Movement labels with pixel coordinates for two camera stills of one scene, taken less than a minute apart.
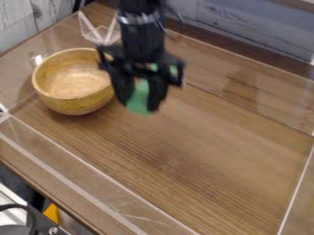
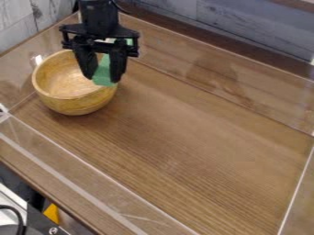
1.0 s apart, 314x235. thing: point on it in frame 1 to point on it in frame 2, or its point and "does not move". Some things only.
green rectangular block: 137,104 to 101,73
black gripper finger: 124,81 to 85,54
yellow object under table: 52,213 does not move
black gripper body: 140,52 to 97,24
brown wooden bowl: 70,81 does not move
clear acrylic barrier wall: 144,131 does not move
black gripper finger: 156,90 to 117,59
